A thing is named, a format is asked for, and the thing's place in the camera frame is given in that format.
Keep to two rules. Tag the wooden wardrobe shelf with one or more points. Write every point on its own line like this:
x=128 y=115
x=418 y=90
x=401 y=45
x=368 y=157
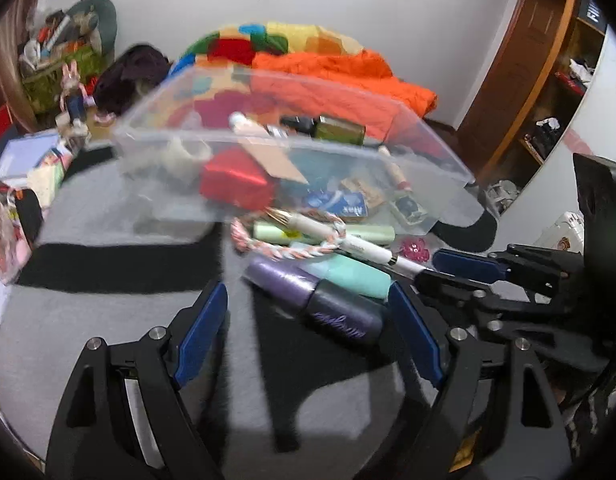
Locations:
x=563 y=90

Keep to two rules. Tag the pink bag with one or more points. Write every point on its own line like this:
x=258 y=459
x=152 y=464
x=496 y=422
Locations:
x=2 y=240

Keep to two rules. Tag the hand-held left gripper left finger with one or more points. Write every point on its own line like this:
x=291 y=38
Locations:
x=200 y=332

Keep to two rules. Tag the clear plastic storage bin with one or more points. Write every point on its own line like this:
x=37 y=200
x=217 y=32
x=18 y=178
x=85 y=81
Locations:
x=152 y=160

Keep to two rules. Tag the colourful patchwork quilt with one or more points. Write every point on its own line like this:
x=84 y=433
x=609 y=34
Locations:
x=283 y=37

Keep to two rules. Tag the purple cosmetic tube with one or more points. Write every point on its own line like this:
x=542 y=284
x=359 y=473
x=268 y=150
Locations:
x=313 y=300

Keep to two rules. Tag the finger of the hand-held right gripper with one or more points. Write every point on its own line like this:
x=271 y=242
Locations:
x=468 y=264
x=453 y=295

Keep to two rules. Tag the green spray bottle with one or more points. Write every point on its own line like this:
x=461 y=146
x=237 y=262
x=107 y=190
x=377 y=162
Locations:
x=340 y=131

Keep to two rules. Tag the white gold pen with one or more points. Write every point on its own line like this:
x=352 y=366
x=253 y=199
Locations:
x=318 y=227

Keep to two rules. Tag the light green tube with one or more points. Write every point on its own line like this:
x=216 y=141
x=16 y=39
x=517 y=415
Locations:
x=378 y=232

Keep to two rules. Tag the pink rabbit toy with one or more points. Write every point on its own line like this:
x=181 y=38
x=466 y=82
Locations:
x=73 y=90

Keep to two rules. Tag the green white notebook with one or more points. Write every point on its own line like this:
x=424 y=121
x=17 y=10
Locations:
x=46 y=182

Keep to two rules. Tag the blue white paper stack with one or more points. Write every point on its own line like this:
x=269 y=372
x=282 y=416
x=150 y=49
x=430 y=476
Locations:
x=22 y=152

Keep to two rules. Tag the black sign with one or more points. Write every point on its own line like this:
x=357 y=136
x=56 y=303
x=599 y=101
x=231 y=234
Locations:
x=593 y=9

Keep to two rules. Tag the grey black blanket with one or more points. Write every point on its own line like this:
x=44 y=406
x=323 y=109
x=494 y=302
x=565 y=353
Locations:
x=112 y=310

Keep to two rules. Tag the beige cosmetic tube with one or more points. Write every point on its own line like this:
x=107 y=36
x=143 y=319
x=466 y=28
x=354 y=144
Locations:
x=273 y=155

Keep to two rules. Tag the white gauze roll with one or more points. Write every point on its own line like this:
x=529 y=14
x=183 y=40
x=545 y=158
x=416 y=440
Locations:
x=182 y=155

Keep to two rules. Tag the white handbag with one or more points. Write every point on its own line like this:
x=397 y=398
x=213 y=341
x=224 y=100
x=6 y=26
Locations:
x=502 y=195

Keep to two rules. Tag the white heart-print wardrobe door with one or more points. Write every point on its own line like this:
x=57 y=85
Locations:
x=588 y=120

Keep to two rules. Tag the black orange tool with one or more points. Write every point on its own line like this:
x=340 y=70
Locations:
x=27 y=217

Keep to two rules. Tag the white lip balm stick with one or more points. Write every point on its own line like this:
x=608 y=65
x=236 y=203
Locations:
x=395 y=170

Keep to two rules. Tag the wooden door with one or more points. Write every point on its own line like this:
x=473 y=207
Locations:
x=518 y=70

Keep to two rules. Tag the mint green tube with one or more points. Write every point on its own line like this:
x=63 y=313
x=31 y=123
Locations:
x=358 y=275

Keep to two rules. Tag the white suitcase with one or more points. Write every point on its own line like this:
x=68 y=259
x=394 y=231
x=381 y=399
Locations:
x=558 y=235

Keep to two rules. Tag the green storage basket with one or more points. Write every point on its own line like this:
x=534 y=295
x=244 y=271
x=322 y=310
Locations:
x=47 y=80

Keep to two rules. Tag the red foil packet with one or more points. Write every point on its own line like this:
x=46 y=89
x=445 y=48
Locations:
x=232 y=180

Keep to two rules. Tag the grey neck pillow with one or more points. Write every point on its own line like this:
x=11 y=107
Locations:
x=105 y=20

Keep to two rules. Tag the small dark square case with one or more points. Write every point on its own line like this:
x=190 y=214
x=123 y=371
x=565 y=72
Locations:
x=410 y=210

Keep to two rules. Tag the orange duvet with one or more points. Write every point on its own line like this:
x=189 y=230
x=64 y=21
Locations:
x=348 y=80

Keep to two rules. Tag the dark purple cloth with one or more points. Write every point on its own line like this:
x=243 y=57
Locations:
x=132 y=75

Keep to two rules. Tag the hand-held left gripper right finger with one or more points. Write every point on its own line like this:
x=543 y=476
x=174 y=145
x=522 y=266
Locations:
x=418 y=335

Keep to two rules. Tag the striped curtain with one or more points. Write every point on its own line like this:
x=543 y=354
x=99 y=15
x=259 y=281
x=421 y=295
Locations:
x=12 y=35

